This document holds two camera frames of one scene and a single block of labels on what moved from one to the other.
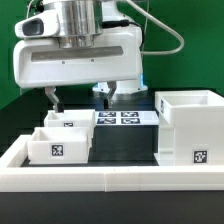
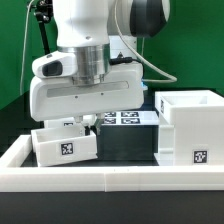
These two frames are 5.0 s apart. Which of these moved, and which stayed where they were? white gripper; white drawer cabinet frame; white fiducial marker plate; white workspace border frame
Moved: white gripper
Stayed: white fiducial marker plate; white workspace border frame; white drawer cabinet frame
